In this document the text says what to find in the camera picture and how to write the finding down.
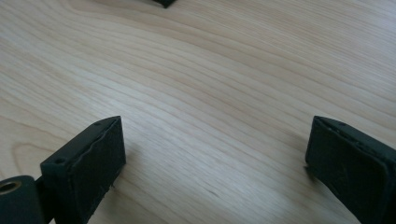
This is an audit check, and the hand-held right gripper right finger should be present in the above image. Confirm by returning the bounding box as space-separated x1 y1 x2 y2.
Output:
304 115 396 224

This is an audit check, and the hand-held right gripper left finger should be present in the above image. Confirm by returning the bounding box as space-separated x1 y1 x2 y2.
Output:
40 115 127 224

